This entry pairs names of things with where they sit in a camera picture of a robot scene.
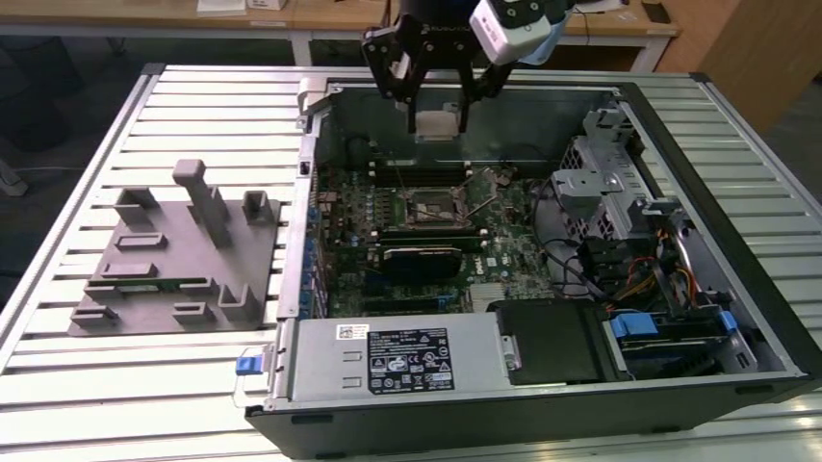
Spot black graphics card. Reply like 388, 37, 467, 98
379, 244, 464, 284

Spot blue case latch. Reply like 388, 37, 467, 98
233, 352, 265, 377

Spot green RAM stick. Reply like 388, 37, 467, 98
113, 277, 214, 294

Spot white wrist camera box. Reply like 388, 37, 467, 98
467, 0, 571, 64

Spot black office chair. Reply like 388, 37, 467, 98
0, 36, 88, 153

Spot metal drive cage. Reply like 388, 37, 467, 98
549, 108, 683, 242

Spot wooden cabinet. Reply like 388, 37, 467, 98
653, 0, 822, 139

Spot silver chipset heat sink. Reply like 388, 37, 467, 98
469, 283, 509, 314

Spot silver power supply unit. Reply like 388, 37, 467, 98
273, 315, 516, 404

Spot black wire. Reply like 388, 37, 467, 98
539, 238, 608, 302

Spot white paper sheet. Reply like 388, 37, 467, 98
194, 0, 249, 18

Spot black PC case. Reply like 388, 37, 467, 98
242, 71, 822, 461

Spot CPU socket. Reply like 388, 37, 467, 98
395, 186, 475, 233

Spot blue disk carrier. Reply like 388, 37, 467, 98
607, 311, 661, 344

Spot grey parts rack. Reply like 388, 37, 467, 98
66, 158, 288, 338

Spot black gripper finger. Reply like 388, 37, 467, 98
358, 24, 429, 135
453, 61, 515, 135

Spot orange yellow power wires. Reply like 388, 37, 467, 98
625, 230, 701, 312

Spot green motherboard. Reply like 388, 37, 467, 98
305, 161, 561, 320

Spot wooden desk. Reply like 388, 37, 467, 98
0, 0, 683, 73

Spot grey metal case bracket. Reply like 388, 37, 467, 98
293, 76, 342, 131

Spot silver CPU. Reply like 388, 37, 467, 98
413, 109, 464, 143

